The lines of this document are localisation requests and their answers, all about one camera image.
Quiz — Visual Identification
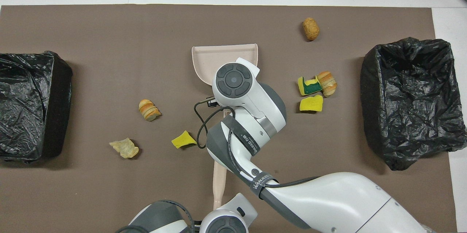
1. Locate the small yellow green sponge piece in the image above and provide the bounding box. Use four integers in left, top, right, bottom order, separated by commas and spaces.
171, 130, 197, 149

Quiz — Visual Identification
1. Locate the beige plastic dustpan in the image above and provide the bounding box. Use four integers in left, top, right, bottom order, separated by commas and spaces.
192, 43, 260, 117

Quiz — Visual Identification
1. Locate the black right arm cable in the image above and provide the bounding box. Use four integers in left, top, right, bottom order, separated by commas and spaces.
193, 96, 321, 201

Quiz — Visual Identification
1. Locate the beige hand brush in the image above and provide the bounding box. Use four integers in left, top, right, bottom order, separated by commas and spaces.
213, 160, 227, 210

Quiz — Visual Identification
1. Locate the bread piece with pale side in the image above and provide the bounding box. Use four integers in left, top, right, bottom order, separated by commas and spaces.
109, 137, 139, 159

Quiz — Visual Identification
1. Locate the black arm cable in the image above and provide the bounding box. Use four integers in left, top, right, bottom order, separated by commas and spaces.
117, 199, 201, 233
193, 96, 321, 201

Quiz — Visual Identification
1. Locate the brown table mat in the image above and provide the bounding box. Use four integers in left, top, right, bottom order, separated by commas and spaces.
0, 4, 458, 233

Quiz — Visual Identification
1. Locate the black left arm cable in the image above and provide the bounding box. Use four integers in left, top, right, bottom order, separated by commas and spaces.
117, 199, 201, 233

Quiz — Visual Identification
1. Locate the bin with black bag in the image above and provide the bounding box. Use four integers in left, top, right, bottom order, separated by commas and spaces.
360, 37, 467, 171
0, 51, 73, 163

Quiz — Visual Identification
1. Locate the brown bread roll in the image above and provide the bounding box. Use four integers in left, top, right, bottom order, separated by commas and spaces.
302, 17, 320, 42

